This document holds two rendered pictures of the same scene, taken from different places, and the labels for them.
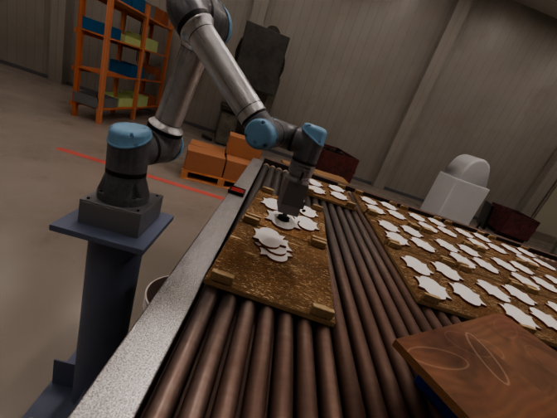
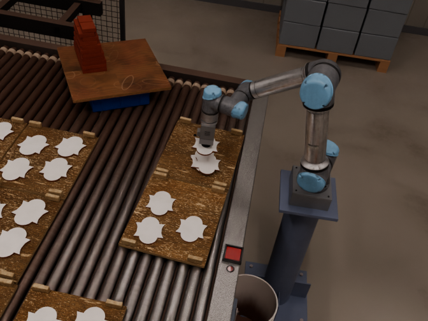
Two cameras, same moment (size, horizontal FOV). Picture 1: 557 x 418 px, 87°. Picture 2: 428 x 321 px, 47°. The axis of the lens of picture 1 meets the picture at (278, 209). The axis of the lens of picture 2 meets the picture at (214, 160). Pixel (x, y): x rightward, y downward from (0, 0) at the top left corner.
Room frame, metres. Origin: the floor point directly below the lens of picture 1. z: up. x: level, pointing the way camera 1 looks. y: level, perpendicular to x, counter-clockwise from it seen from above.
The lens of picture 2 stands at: (2.56, 0.27, 2.53)
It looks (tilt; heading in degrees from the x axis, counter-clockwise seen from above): 43 degrees down; 189
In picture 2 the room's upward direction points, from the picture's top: 8 degrees clockwise
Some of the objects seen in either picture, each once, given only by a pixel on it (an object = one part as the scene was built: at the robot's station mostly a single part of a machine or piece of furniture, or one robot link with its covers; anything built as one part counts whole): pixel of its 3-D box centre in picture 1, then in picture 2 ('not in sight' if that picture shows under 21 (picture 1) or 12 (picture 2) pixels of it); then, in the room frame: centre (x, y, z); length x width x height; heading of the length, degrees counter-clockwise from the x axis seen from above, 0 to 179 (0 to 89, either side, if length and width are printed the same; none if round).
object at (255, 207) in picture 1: (288, 216); (176, 217); (1.24, -0.05, 0.93); 0.41 x 0.35 x 0.02; 0
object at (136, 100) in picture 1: (128, 59); not in sight; (5.88, 3.65, 1.08); 2.34 x 0.64 x 2.15; 7
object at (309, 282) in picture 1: (277, 262); (200, 153); (0.82, -0.05, 0.93); 0.41 x 0.35 x 0.02; 1
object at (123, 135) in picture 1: (130, 147); (322, 156); (0.86, 0.49, 1.12); 0.13 x 0.12 x 0.14; 169
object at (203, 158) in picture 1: (225, 157); not in sight; (4.16, 0.98, 0.33); 1.19 x 0.91 x 0.67; 98
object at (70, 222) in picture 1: (106, 318); (290, 248); (0.85, 0.48, 0.43); 0.38 x 0.38 x 0.87; 7
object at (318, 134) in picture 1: (308, 143); (212, 99); (0.88, -0.02, 1.30); 0.09 x 0.08 x 0.11; 79
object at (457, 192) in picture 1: (457, 191); not in sight; (6.33, -3.42, 0.75); 0.82 x 0.68 x 1.51; 95
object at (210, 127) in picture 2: (296, 194); (205, 127); (0.88, -0.04, 1.14); 0.10 x 0.09 x 0.16; 100
